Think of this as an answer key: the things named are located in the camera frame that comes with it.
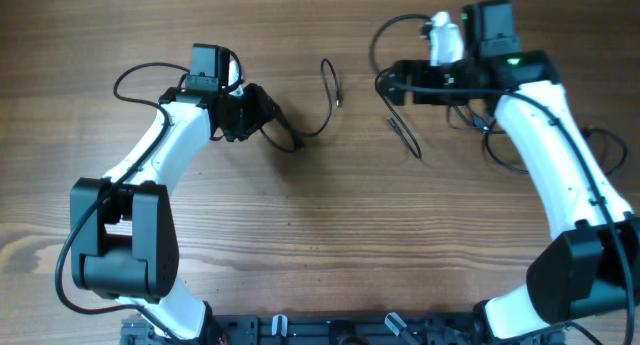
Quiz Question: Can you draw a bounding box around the black thin USB cable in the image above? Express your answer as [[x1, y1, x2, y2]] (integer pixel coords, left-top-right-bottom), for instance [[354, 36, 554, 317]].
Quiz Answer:
[[446, 104, 629, 177]]

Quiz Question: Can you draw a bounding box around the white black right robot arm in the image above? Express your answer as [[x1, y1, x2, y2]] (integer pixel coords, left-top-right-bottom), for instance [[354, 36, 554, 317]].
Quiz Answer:
[[375, 0, 639, 344]]

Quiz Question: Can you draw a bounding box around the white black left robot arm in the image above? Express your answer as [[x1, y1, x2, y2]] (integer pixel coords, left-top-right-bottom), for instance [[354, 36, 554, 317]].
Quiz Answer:
[[54, 44, 275, 344]]

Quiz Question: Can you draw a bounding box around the black right camera cable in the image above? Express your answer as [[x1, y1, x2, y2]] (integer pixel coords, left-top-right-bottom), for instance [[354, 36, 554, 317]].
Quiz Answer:
[[368, 13, 636, 345]]

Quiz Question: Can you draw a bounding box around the black camera cable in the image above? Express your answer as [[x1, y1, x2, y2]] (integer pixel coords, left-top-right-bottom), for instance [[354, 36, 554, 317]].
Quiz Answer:
[[368, 13, 636, 345], [53, 48, 245, 342]]

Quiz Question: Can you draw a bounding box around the black left camera cable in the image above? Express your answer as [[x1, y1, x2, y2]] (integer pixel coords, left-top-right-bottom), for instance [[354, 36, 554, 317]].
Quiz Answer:
[[53, 48, 245, 342]]

